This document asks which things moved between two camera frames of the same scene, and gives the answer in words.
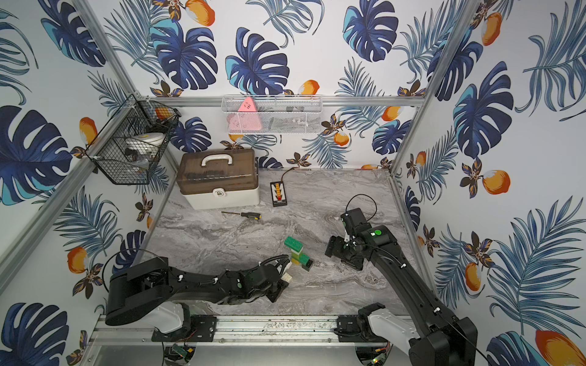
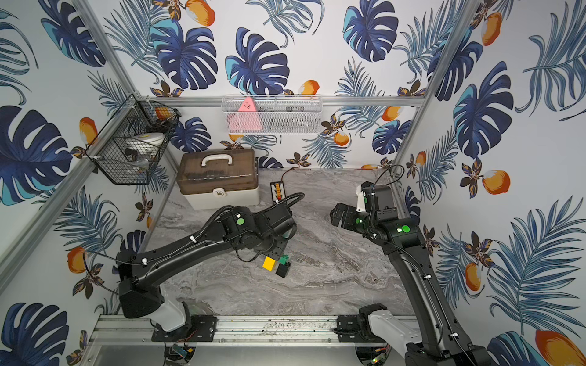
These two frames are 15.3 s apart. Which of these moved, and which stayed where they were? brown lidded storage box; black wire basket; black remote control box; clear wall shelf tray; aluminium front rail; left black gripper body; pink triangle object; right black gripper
Moved: left black gripper body; right black gripper
Stayed: black remote control box; black wire basket; clear wall shelf tray; brown lidded storage box; pink triangle object; aluminium front rail
